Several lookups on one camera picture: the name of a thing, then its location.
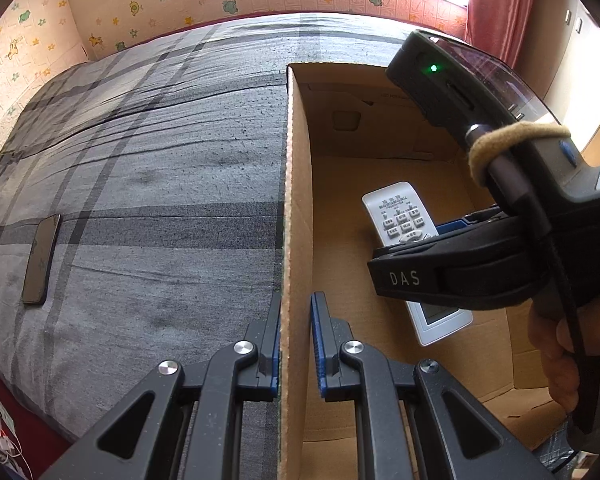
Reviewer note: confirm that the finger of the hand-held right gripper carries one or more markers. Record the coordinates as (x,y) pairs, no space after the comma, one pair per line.
(455,270)
(472,221)

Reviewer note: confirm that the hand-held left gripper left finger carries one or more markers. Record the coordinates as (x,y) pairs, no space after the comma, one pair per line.
(275,375)

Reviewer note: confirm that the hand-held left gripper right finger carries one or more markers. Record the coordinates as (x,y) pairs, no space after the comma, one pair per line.
(320,350)

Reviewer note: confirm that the white remote control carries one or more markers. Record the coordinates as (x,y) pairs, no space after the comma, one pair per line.
(395,210)

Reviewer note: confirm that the brown cardboard box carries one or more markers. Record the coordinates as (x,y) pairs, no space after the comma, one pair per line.
(340,185)

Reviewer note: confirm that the person's right hand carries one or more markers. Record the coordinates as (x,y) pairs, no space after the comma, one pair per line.
(555,360)

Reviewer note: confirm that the red curtain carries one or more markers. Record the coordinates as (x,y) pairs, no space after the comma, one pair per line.
(500,10)

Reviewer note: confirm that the beige wardrobe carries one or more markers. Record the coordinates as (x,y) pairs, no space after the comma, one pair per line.
(570,60)

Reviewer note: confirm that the checkered dark cloth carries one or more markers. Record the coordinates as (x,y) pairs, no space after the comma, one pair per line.
(555,452)

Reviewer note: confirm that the grey plaid bed sheet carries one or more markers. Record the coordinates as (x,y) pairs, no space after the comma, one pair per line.
(155,185)

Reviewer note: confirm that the black smartphone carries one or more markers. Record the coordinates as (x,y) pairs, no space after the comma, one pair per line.
(41,260)

